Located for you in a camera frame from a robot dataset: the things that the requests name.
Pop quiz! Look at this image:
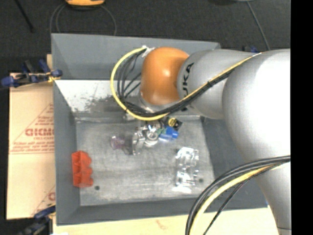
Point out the clear plastic bottle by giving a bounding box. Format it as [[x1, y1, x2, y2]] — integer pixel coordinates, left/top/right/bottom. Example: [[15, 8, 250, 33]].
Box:
[[174, 146, 200, 188]]

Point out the brown cardboard board red print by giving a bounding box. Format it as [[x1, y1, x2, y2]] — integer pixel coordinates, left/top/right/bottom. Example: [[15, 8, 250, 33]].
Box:
[[5, 53, 57, 220]]

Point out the red ridged plastic block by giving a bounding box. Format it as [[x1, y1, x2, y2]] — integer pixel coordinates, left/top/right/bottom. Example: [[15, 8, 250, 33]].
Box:
[[71, 150, 94, 188]]

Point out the grey metal bin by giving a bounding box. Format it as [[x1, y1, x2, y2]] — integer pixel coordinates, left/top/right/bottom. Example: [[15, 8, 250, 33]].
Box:
[[50, 33, 268, 225]]

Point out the blue plastic object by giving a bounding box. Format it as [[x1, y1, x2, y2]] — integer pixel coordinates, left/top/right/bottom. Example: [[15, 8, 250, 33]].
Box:
[[158, 125, 179, 141]]

